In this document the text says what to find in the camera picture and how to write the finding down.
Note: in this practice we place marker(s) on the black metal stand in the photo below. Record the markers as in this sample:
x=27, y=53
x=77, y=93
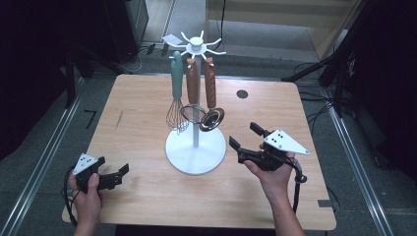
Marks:
x=70, y=82

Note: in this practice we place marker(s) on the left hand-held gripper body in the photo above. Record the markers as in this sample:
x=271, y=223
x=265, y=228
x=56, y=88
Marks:
x=84, y=163

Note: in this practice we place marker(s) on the white paper sheet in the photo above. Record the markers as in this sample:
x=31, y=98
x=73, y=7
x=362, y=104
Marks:
x=172, y=40

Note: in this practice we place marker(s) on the light wooden furniture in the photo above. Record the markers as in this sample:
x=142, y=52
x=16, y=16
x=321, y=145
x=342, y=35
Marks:
x=262, y=10

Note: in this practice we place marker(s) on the small black floor object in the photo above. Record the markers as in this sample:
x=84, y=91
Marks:
x=151, y=49

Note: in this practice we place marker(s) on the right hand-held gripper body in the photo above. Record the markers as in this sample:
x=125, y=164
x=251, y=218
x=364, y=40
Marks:
x=285, y=142

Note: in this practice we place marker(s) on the white utensil rack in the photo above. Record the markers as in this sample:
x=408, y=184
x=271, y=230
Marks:
x=183, y=154

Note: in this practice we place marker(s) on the black tripod leg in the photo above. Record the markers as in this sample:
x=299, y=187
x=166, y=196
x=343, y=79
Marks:
x=305, y=70

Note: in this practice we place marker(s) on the dark cabinet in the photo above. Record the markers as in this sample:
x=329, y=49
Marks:
x=128, y=26

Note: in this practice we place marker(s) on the person's left hand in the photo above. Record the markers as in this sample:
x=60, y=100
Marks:
x=87, y=205

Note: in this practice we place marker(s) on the person's right hand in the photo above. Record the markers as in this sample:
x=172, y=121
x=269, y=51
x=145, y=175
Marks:
x=277, y=182

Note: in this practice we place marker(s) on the grey tape piece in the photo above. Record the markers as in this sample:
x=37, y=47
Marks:
x=325, y=203

